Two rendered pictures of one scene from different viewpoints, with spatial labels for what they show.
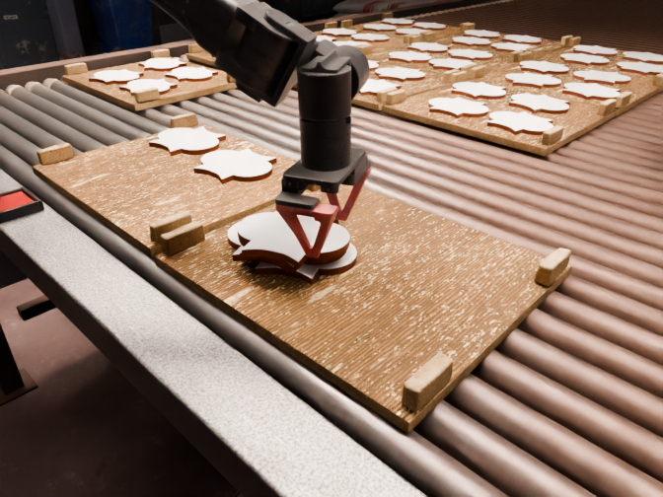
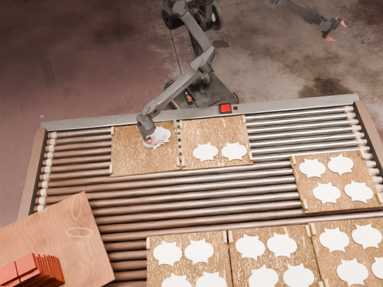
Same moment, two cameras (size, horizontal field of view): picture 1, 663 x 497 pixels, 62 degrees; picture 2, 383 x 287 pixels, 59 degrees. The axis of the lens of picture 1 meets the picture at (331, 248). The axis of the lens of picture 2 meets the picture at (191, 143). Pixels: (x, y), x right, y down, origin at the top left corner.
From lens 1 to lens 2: 2.18 m
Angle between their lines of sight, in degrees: 85
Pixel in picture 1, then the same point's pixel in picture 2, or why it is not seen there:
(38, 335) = not seen: hidden behind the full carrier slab
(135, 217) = (195, 123)
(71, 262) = (190, 111)
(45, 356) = not seen: hidden behind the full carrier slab
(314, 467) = (119, 118)
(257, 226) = (160, 130)
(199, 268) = (165, 124)
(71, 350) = not seen: hidden behind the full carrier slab
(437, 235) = (139, 165)
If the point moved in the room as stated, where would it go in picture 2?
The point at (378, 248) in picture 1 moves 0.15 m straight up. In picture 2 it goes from (145, 152) to (140, 139)
